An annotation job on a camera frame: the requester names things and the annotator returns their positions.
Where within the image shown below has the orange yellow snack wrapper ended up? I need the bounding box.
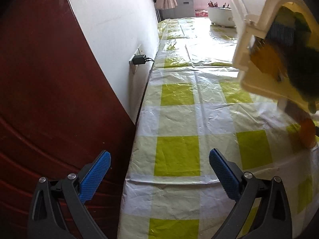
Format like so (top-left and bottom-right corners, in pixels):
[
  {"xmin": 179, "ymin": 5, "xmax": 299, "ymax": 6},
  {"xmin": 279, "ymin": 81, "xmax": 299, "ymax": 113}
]
[{"xmin": 299, "ymin": 118, "xmax": 316, "ymax": 148}]

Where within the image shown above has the dark red wooden door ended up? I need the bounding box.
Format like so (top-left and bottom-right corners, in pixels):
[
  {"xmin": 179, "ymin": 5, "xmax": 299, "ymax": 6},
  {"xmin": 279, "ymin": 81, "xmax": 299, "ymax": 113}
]
[{"xmin": 1, "ymin": 0, "xmax": 135, "ymax": 238}]

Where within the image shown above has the green checkered plastic tablecloth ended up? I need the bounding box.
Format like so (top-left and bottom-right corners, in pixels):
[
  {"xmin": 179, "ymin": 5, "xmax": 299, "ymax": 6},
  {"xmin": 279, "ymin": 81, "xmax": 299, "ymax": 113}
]
[{"xmin": 118, "ymin": 18, "xmax": 318, "ymax": 238}]

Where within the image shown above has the white round pot container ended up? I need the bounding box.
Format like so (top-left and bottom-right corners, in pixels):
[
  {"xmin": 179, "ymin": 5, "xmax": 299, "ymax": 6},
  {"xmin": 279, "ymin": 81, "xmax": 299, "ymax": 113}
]
[{"xmin": 208, "ymin": 1, "xmax": 236, "ymax": 27}]

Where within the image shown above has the grey cabinet by window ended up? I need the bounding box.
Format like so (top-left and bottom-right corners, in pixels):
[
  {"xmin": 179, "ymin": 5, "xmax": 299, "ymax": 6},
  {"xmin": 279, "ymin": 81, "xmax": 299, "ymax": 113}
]
[{"xmin": 160, "ymin": 0, "xmax": 195, "ymax": 20}]

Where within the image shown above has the black wall charger plug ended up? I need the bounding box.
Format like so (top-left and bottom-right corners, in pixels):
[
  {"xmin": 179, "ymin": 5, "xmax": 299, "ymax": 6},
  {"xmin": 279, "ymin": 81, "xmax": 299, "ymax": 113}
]
[{"xmin": 132, "ymin": 54, "xmax": 154, "ymax": 65}]

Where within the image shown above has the white wall socket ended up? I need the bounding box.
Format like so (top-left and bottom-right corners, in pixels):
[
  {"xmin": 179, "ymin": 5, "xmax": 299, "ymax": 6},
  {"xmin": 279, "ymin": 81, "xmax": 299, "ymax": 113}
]
[{"xmin": 129, "ymin": 44, "xmax": 143, "ymax": 74}]

